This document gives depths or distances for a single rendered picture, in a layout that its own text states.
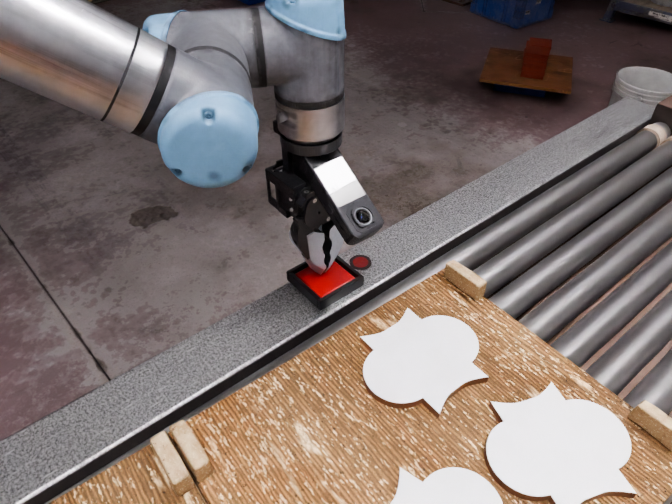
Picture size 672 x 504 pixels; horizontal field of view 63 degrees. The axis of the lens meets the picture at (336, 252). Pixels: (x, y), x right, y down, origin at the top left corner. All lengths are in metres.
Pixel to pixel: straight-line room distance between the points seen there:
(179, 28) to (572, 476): 0.56
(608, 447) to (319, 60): 0.47
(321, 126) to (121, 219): 1.98
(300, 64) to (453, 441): 0.41
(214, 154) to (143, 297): 1.71
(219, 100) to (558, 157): 0.78
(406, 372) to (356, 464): 0.12
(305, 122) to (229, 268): 1.60
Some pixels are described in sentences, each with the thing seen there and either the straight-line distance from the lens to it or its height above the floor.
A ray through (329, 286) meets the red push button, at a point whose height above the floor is 0.93.
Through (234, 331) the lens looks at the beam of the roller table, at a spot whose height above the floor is 0.92.
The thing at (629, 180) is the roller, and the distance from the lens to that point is 1.07.
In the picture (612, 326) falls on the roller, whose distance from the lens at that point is 0.79.
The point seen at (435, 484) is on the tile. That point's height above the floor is 0.95.
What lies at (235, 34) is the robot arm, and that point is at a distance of 0.55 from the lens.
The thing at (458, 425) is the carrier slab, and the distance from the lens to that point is 0.61.
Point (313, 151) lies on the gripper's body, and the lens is 0.61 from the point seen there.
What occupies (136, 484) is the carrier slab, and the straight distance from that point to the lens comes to 0.60.
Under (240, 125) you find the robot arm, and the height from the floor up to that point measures 1.25.
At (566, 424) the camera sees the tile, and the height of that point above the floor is 0.95.
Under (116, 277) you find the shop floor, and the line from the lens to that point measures 2.24.
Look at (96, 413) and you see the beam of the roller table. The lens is 0.68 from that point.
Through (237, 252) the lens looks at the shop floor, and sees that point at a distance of 2.21.
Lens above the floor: 1.45
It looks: 42 degrees down
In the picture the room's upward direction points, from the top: straight up
